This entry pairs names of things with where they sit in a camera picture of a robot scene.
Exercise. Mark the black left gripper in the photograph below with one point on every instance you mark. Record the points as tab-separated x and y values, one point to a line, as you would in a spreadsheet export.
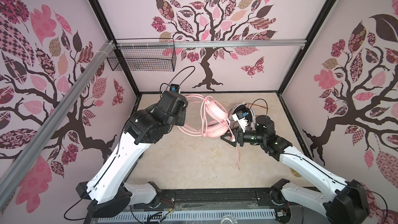
180	120

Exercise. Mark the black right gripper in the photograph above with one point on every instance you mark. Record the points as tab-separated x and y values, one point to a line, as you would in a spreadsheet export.
240	137

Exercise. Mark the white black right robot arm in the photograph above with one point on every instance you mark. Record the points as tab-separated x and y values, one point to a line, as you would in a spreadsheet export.
340	201

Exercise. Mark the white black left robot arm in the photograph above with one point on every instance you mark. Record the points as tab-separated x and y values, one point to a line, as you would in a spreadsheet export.
107	190

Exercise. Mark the white black headphones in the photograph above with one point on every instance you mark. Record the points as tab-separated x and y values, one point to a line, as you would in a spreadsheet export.
250	114

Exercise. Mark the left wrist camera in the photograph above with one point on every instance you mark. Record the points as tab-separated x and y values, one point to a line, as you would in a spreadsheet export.
174	88

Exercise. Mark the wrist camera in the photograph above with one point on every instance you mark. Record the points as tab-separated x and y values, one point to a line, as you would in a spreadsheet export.
174	88
239	117

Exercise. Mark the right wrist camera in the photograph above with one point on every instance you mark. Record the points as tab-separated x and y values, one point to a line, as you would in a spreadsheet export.
239	117

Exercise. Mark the black wire basket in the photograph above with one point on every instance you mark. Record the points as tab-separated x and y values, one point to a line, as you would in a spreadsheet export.
143	54

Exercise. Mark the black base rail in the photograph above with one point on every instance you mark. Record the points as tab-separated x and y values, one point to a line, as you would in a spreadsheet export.
174	197

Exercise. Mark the aluminium frame bar back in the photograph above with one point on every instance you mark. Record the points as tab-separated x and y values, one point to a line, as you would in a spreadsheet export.
216	44

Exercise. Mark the aluminium frame bar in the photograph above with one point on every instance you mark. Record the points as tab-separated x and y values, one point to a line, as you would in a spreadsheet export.
21	165
216	44

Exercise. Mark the aluminium frame bar left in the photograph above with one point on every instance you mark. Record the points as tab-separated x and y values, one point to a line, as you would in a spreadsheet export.
21	165

